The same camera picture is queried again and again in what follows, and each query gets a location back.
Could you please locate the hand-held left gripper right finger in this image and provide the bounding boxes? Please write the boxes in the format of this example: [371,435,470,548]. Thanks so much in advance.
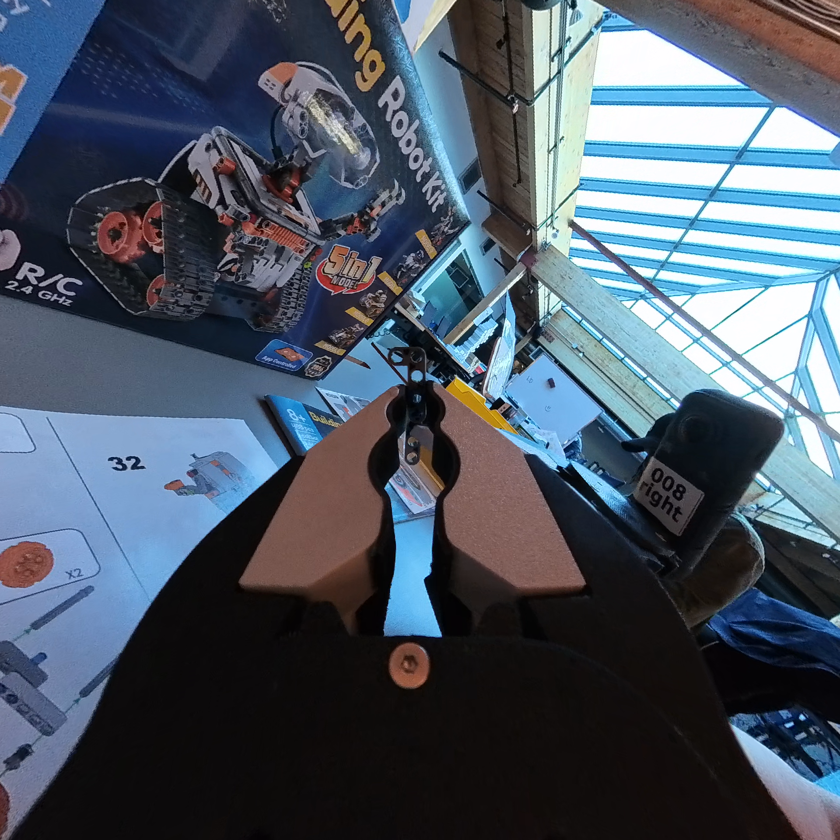
[430,382,587,636]

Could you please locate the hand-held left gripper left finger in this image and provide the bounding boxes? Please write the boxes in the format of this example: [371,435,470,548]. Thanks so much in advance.
[239,386,403,636]

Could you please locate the dark grey technic beam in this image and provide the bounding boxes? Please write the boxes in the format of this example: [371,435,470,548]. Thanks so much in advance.
[387,346,437,468]

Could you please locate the grey desk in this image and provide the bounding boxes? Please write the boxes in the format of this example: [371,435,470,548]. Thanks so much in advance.
[0,295,578,657]

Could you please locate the yellow plastic bin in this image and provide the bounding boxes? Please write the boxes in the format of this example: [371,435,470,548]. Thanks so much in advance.
[420,377,519,496]

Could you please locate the orange white booklet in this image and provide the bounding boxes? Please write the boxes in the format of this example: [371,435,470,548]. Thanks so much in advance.
[315,386,442,521]

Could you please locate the whiteboard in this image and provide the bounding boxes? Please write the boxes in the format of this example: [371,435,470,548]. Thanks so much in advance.
[505,354,603,447]

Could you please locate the white poster board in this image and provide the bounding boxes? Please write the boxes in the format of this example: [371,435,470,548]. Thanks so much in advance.
[484,292,517,398]

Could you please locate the dark blue cloth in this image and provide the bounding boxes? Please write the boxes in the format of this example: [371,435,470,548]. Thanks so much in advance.
[696,587,840,716]

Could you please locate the open instruction booklet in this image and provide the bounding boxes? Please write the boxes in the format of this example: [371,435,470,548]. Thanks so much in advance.
[0,406,280,834]

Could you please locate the blue robot kit box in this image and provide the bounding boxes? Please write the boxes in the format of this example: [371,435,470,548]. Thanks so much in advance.
[0,0,470,382]

